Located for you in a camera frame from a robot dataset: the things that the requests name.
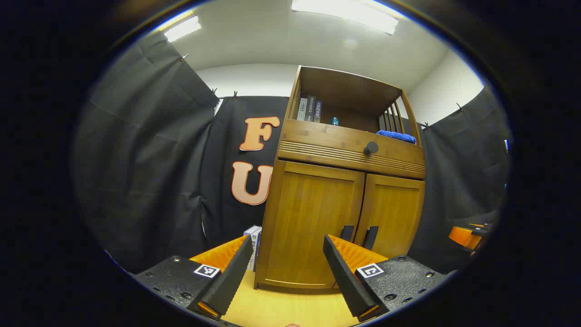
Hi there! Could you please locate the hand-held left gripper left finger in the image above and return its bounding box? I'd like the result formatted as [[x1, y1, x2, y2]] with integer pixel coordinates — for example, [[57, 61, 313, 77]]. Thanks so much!
[[131, 235, 255, 321]]

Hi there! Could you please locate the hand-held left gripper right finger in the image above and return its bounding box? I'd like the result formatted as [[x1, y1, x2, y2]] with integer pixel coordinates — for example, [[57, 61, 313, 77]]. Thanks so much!
[[323, 234, 449, 323]]

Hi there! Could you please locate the wooden cabinet door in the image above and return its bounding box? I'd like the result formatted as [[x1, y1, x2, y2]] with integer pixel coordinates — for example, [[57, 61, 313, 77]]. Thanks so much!
[[271, 160, 365, 278], [354, 173, 426, 260]]

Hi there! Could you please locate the wooden double-door shoe cabinet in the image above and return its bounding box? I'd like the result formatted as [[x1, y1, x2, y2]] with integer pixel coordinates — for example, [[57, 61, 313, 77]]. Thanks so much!
[[253, 65, 427, 291]]

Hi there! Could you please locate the wooden cabinet drawer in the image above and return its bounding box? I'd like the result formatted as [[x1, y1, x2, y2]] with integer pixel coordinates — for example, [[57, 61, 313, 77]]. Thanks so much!
[[277, 119, 427, 179]]

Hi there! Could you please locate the white and blue box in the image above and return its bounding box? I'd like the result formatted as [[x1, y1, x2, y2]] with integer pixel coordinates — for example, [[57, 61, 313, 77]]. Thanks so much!
[[243, 225, 263, 272]]

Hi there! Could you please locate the blue cloth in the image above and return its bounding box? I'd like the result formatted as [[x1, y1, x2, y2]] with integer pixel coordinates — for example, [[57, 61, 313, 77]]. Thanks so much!
[[376, 129, 417, 145]]

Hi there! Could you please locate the black backdrop cloth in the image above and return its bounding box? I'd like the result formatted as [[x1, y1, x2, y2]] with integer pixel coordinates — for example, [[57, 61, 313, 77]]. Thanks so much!
[[73, 32, 512, 276]]

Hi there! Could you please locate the large ceiling light panel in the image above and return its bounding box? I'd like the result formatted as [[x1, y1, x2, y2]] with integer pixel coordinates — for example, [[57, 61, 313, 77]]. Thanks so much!
[[291, 0, 399, 36]]

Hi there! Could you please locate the small ceiling light panel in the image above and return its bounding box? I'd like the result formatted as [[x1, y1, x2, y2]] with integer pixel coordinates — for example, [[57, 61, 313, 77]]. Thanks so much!
[[162, 15, 202, 43]]

